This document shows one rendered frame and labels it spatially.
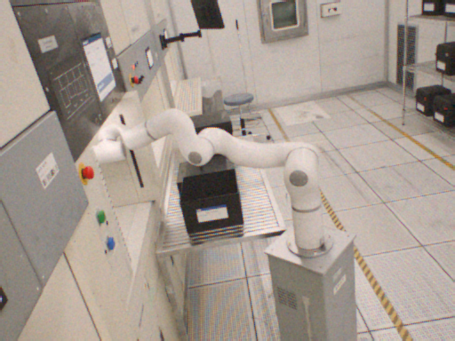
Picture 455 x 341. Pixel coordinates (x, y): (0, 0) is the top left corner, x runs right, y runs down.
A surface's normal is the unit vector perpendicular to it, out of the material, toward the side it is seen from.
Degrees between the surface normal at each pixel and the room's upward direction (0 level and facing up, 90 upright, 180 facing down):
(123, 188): 90
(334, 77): 90
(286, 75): 90
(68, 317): 90
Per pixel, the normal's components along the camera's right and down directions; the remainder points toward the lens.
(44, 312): 0.07, 0.42
